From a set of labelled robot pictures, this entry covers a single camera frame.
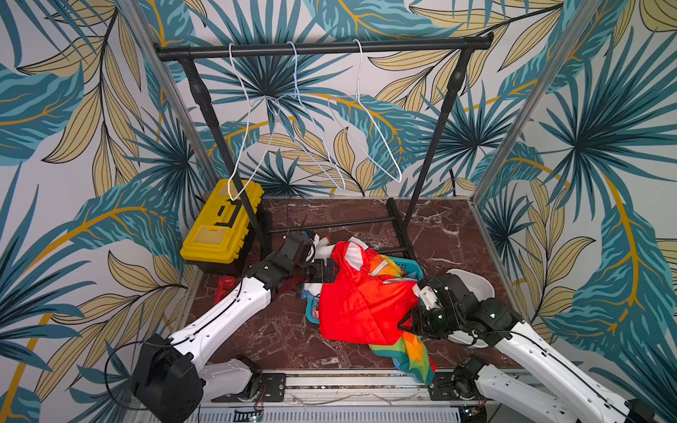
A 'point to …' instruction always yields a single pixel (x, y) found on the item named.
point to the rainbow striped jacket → (316, 300)
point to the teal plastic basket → (411, 267)
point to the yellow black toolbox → (220, 241)
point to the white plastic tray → (476, 283)
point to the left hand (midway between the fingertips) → (325, 272)
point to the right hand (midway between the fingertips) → (402, 327)
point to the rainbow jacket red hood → (362, 306)
